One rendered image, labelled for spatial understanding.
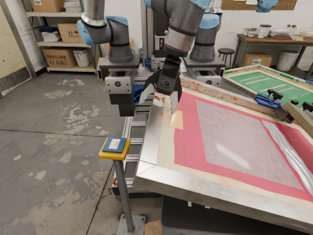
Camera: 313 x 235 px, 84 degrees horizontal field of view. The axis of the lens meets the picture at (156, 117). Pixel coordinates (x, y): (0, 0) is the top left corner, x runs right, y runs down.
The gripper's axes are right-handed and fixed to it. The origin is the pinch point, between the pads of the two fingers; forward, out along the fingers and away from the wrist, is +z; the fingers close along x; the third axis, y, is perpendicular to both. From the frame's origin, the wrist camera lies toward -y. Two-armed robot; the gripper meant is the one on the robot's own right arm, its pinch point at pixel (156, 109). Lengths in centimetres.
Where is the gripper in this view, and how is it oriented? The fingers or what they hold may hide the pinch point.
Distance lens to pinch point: 58.4
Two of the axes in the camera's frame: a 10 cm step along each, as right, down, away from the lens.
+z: -2.7, 7.7, 5.8
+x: -9.6, -2.8, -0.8
